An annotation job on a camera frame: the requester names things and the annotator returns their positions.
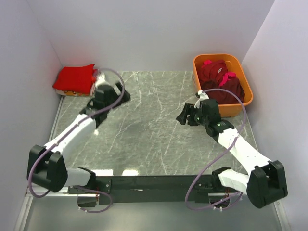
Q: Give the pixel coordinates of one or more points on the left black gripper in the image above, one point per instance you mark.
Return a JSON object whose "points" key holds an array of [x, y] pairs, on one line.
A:
{"points": [[126, 97]]}

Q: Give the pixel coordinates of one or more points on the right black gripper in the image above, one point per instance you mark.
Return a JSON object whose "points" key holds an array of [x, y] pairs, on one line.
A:
{"points": [[188, 109]]}

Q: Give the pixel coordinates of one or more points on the bright red t-shirt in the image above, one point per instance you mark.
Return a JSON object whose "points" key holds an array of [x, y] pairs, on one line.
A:
{"points": [[74, 79]]}

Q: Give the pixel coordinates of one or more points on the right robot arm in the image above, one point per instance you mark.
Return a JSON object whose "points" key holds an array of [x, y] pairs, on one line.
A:
{"points": [[264, 182]]}

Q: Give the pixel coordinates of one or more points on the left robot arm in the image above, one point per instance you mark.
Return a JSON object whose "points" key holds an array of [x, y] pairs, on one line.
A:
{"points": [[47, 164]]}

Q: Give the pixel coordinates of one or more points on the orange plastic basket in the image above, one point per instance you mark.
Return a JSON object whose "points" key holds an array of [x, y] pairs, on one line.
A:
{"points": [[233, 65]]}

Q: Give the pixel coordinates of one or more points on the dark red t-shirt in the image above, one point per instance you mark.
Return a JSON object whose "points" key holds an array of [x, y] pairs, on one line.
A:
{"points": [[233, 85]]}

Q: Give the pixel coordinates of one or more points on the folded pink graphic t-shirt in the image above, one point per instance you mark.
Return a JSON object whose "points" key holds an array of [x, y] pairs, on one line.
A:
{"points": [[77, 92]]}

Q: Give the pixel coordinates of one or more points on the maroon t-shirt with pink collar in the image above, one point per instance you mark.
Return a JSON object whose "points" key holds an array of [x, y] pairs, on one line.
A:
{"points": [[216, 72]]}

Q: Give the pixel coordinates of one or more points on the black base crossbar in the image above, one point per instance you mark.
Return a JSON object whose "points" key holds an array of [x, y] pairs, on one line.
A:
{"points": [[141, 189]]}

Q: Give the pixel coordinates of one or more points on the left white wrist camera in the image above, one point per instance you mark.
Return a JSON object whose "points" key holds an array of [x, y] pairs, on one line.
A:
{"points": [[100, 80]]}

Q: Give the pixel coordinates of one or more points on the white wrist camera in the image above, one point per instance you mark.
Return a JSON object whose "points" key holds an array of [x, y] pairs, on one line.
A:
{"points": [[100, 80], [201, 96]]}

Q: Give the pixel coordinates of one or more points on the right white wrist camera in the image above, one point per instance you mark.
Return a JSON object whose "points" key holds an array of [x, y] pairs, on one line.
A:
{"points": [[201, 96]]}

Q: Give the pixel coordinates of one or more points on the aluminium rail frame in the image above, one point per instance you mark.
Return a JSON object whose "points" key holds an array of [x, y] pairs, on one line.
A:
{"points": [[88, 198]]}

